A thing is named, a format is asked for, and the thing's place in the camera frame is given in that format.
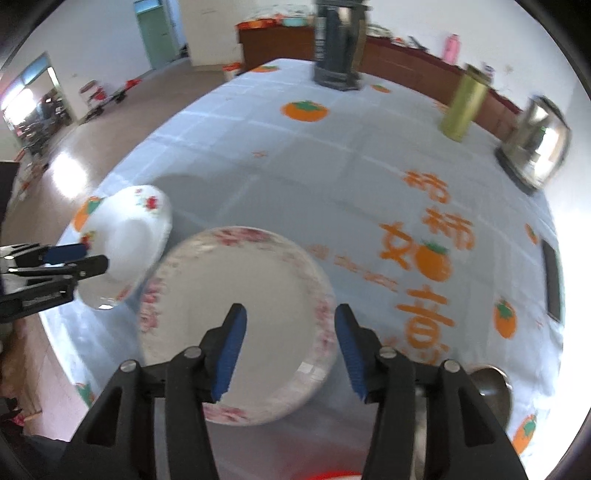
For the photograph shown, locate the white red-flower deep plate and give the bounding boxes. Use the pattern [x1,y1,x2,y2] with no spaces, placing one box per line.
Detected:
[76,185,174,311]

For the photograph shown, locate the metal bowl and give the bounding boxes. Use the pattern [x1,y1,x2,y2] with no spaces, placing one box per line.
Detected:
[413,364,514,480]

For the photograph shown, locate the green thermos bottle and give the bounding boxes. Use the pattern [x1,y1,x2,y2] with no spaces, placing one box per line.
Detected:
[438,64,492,143]

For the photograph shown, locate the red stool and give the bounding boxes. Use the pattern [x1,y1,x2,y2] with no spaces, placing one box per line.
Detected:
[79,80,106,110]

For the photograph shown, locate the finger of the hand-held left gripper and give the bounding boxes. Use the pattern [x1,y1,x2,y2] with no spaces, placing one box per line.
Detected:
[0,243,89,269]
[0,256,110,291]

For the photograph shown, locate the green door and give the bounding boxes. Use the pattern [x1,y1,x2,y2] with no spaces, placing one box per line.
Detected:
[133,0,182,71]

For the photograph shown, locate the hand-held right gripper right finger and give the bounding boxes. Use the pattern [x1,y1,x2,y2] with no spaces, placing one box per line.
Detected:
[335,304,532,480]

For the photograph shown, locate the wooden sideboard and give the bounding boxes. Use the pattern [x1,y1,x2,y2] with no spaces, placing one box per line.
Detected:
[238,24,527,139]

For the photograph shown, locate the large pink floral plate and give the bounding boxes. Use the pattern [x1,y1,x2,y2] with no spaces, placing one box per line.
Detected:
[137,226,338,426]

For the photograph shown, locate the black electric kettle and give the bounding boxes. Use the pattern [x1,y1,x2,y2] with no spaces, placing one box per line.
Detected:
[313,0,371,92]

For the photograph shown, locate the red bowl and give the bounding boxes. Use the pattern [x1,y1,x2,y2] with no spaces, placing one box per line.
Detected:
[305,470,365,480]

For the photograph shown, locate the persimmon print tablecloth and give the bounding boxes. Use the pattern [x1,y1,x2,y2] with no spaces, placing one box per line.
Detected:
[39,58,566,480]

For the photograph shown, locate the pink thermos bottle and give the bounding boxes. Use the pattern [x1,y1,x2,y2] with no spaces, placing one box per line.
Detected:
[441,32,462,63]

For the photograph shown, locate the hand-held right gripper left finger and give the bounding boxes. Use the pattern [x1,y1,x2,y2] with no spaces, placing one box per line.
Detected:
[60,303,247,480]

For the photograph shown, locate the black smartphone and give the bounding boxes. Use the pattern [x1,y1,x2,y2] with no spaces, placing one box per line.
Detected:
[540,240,563,323]

